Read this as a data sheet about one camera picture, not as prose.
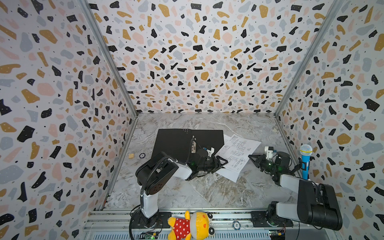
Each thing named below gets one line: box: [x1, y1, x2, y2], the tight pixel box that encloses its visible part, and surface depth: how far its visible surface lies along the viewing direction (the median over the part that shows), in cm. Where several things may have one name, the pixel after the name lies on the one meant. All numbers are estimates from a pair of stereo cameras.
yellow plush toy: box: [167, 210, 215, 240], surface depth 68 cm
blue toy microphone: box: [299, 144, 313, 180], surface depth 73 cm
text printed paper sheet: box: [216, 134, 240, 183], surface depth 91 cm
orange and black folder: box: [152, 129, 225, 164], surface depth 109 cm
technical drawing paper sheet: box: [216, 134, 262, 172], surface depth 97 cm
